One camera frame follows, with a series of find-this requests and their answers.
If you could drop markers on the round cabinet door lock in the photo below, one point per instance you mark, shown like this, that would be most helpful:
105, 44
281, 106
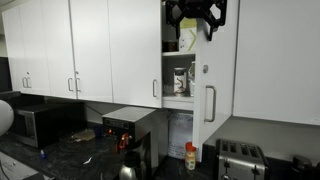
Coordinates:
205, 69

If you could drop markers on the dark blue cup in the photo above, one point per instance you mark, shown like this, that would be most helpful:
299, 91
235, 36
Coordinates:
99, 131

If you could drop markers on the dark jar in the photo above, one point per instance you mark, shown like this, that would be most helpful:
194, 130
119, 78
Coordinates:
170, 46

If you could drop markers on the steel coffee carafe black top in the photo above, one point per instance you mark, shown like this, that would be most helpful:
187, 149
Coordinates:
130, 170

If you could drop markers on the white paper scrap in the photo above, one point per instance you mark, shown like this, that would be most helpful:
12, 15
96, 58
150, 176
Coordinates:
87, 160

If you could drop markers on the white paper sign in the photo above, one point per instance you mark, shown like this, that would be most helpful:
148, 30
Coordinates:
180, 133

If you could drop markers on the grey base cabinet fronts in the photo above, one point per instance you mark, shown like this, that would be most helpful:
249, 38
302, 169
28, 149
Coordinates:
16, 166

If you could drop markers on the black kettle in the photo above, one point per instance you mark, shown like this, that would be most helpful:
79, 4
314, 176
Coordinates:
301, 168

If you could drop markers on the white open cabinet carcass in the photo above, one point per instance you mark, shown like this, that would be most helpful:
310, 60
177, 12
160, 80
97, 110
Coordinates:
178, 103

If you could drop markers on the white round object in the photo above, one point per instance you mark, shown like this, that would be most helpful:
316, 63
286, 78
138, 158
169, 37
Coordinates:
5, 116

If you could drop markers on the stainless steel coffee maker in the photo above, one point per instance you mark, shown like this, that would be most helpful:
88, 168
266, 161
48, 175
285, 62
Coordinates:
133, 116

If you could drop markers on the orange hot water tap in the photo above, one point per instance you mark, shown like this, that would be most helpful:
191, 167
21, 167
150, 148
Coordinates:
124, 141

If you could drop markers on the orange lid seasoning bottle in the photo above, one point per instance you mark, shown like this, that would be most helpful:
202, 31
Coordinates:
190, 160

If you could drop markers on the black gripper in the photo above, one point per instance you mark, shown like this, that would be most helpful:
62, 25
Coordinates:
195, 8

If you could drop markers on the white brown coffee canister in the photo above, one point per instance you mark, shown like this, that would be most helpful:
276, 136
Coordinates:
180, 83

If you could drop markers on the silver black toaster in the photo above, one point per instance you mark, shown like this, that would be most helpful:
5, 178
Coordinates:
240, 163

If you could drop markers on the white box green chevron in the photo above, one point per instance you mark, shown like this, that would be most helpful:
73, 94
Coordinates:
188, 36

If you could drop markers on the white cabinet door with lock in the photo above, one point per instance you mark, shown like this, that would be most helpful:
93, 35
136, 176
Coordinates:
220, 66

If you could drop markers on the small blue object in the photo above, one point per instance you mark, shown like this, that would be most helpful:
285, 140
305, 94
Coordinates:
42, 154

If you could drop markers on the brown paper mat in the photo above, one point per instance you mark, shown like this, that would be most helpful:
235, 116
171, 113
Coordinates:
83, 135

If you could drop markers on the stainless black microwave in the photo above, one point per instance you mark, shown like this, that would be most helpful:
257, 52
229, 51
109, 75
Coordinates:
33, 125

